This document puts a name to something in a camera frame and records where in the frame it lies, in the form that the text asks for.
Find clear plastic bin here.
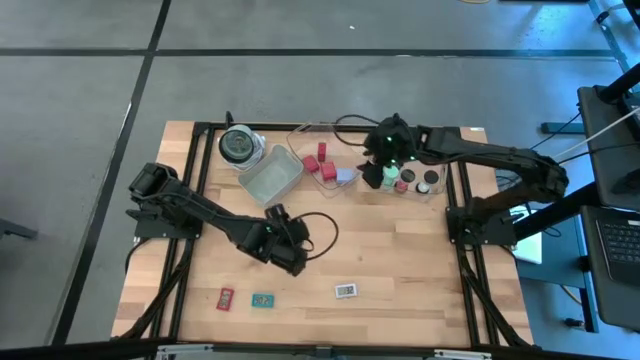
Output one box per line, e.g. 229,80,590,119
360,149,449,202
286,121,362,200

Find white plastic storage bin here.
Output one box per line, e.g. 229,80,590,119
237,144,306,209

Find black diagonal support bar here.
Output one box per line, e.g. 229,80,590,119
512,179,601,241

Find black crossbar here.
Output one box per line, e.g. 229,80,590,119
0,339,640,360

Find white box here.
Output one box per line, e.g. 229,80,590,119
508,205,544,265

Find black table frame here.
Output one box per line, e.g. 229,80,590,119
112,119,536,351

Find white sand hourglass black caps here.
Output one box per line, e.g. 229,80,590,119
416,169,441,196

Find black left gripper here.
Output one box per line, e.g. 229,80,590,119
259,203,312,277

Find red sand hourglass black caps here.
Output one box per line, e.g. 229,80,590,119
394,168,418,196

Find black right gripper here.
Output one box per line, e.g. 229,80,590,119
360,117,419,190

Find white cylinder with dark top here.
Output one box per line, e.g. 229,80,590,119
218,124,257,166

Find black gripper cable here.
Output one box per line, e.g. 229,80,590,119
292,211,340,263
333,114,381,149

